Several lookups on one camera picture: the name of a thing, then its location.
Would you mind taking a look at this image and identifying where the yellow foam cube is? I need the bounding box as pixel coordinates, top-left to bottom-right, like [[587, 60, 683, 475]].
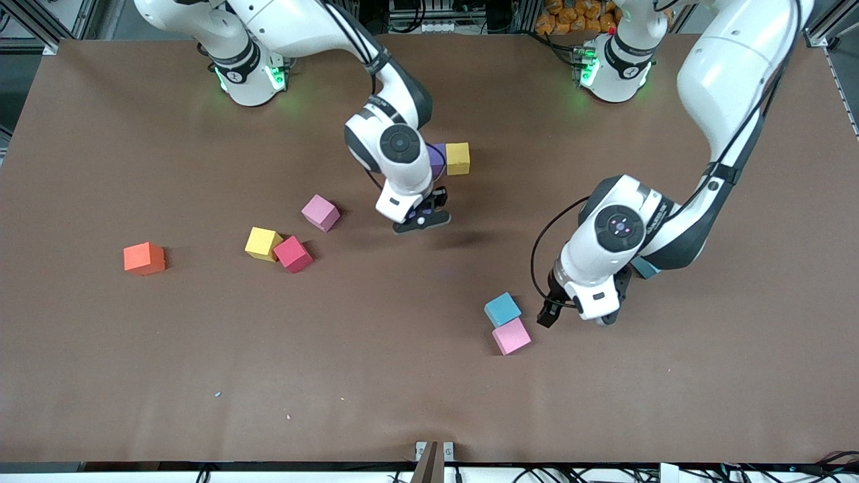
[[244, 227, 283, 262], [446, 142, 471, 176]]

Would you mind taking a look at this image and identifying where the pink foam cube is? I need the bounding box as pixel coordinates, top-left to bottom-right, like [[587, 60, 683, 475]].
[[301, 195, 341, 233], [492, 317, 532, 356]]

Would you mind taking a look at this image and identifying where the red foam cube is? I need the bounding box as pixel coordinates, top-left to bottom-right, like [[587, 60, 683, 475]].
[[272, 235, 313, 274]]

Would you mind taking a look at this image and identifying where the dark equipment rack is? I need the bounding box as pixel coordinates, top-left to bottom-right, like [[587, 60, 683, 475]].
[[386, 0, 531, 34]]

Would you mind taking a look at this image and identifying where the pile of orange toys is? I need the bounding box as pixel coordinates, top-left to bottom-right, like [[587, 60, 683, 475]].
[[535, 0, 621, 36]]

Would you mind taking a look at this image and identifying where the orange foam cube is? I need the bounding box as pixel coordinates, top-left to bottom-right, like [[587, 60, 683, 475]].
[[123, 242, 166, 276]]

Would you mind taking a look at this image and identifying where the large table cover sheet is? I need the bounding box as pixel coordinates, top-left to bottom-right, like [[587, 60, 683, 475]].
[[0, 34, 859, 465]]

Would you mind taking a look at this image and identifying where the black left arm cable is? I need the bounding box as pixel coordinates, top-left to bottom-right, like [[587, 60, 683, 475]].
[[530, 0, 806, 304]]

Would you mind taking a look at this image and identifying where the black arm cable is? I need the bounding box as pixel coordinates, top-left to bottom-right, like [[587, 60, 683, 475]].
[[322, 0, 390, 195], [530, 0, 806, 304]]

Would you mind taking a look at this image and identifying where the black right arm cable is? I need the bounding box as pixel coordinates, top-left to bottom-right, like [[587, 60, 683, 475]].
[[322, 0, 390, 195]]

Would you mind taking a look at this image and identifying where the front camera mount post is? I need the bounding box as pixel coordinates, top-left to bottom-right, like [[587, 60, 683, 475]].
[[415, 441, 455, 483]]

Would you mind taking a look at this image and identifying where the aluminium frame profile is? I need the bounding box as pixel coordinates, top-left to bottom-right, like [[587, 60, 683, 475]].
[[0, 0, 101, 56], [805, 0, 859, 91]]

